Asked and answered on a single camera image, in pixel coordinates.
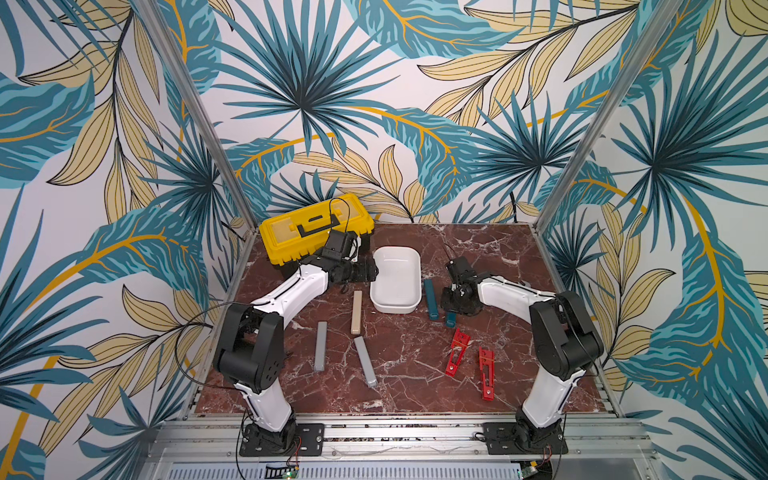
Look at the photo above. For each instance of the aluminium front rail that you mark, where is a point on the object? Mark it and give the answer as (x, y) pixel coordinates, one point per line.
(403, 446)

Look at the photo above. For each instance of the red clip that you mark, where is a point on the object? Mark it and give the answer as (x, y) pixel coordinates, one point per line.
(486, 360)
(459, 345)

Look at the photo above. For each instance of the red clip right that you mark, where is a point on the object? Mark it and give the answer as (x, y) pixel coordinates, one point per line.
(486, 360)

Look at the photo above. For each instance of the red clip left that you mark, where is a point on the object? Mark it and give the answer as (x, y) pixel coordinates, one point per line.
(459, 345)

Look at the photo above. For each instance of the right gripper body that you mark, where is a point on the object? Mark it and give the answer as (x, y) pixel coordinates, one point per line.
(455, 300)

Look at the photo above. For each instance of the aluminium frame post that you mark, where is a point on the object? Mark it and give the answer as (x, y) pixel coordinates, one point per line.
(636, 60)
(159, 33)

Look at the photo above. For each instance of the grey block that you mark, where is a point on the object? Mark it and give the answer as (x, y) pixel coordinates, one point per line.
(320, 347)
(366, 364)

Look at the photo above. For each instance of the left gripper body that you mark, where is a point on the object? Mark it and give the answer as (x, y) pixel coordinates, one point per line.
(357, 271)

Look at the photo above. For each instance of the beige wooden block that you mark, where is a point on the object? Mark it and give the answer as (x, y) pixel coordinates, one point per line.
(356, 322)

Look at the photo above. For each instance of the left aluminium frame post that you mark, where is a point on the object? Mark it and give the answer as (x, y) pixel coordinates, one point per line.
(159, 33)

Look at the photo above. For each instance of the teal block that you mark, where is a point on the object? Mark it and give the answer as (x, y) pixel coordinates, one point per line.
(450, 320)
(431, 299)

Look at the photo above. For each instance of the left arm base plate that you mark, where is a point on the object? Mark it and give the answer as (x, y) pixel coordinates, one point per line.
(305, 439)

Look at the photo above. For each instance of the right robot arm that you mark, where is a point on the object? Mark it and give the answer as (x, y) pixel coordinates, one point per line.
(564, 339)

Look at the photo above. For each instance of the right aluminium frame post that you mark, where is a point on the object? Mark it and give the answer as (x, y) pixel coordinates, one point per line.
(636, 60)

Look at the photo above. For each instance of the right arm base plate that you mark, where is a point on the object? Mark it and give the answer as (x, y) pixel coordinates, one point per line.
(520, 438)

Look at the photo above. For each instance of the yellow black toolbox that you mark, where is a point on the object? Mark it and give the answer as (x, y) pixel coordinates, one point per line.
(294, 235)

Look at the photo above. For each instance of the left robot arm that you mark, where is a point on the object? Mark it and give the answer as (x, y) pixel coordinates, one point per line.
(250, 350)

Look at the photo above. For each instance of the white rectangular tray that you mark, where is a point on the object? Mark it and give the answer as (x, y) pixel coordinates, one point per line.
(397, 287)

